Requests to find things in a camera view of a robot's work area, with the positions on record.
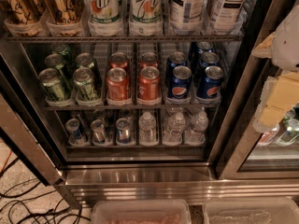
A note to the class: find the back right Pepsi can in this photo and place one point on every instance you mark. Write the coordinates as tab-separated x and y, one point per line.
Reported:
205	60

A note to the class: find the green can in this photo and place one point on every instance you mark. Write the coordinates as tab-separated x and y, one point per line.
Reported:
53	85
87	60
85	83
58	62

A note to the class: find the middle blue silver can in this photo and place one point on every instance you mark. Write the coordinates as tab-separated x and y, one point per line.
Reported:
99	132

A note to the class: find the blue silver can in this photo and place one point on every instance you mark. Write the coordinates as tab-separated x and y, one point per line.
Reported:
76	131
123	131
99	132

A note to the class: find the right clear plastic bin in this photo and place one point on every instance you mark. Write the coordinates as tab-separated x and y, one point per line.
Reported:
251	211

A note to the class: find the right water bottle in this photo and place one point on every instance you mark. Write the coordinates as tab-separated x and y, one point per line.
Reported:
195	133

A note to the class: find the left Teas Tea bottle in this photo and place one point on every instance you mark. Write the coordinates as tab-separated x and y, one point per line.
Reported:
186	11

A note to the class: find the middle water bottle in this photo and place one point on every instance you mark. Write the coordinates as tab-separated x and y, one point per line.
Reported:
173	129

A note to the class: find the front left green can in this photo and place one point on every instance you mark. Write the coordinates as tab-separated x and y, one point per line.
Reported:
53	85

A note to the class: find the left LaCroix can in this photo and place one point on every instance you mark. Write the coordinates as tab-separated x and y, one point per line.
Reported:
22	11

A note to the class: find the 7up can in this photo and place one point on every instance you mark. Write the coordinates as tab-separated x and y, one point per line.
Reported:
105	11
146	11

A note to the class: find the clear plastic bin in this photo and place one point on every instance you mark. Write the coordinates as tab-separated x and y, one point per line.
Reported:
251	211
141	212

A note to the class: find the middle left green can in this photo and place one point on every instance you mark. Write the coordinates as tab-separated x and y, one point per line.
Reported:
58	62

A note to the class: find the right blue silver can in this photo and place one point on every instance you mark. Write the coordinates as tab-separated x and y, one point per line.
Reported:
123	131

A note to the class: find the pepsi can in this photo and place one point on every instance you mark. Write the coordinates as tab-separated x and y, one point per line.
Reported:
205	60
210	82
180	82
175	59

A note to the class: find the front right orange can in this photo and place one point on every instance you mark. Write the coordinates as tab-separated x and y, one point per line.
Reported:
149	83

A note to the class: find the left clear plastic bin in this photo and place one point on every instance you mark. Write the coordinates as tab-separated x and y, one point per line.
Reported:
141	212

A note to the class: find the orange can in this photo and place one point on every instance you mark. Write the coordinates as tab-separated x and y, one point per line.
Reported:
149	83
148	59
119	60
117	84

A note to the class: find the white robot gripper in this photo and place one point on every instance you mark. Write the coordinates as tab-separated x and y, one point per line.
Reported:
287	48

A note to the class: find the right Teas Tea bottle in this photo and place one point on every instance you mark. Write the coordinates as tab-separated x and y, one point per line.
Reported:
224	13

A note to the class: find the middle wire shelf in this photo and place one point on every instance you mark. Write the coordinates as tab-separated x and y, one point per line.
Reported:
81	107

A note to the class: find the middle right green can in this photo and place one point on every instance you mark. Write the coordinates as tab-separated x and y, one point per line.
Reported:
87	60

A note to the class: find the front left orange can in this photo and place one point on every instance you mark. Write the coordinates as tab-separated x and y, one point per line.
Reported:
117	84

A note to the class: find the left water bottle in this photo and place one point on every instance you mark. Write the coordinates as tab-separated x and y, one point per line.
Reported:
147	129

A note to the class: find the top wire shelf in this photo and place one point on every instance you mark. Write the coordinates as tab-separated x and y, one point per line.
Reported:
124	39

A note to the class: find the back left Pepsi can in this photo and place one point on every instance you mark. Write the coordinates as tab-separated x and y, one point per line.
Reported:
175	59

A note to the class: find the front right green can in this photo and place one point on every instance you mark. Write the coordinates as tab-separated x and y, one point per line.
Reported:
85	83

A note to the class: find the teas tea bottle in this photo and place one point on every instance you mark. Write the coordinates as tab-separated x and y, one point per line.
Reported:
224	13
186	11

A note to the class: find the back left orange can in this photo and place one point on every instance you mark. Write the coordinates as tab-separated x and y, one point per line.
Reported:
119	60

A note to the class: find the wire shelf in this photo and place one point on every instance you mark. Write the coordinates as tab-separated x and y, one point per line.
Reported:
81	107
124	39

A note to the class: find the front left Pepsi can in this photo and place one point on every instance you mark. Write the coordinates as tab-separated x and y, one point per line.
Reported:
180	82

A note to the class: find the water bottle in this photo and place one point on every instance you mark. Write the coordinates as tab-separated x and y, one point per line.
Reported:
195	133
173	129
147	129

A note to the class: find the steel fridge door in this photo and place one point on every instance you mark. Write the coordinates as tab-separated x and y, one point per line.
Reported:
14	121

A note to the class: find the back right orange can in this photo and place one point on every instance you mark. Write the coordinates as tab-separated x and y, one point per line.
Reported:
148	59

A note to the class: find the front right Pepsi can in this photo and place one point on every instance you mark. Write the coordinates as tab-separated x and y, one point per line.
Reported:
210	82

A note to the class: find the left blue silver can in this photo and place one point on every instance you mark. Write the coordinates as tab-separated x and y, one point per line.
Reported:
76	131

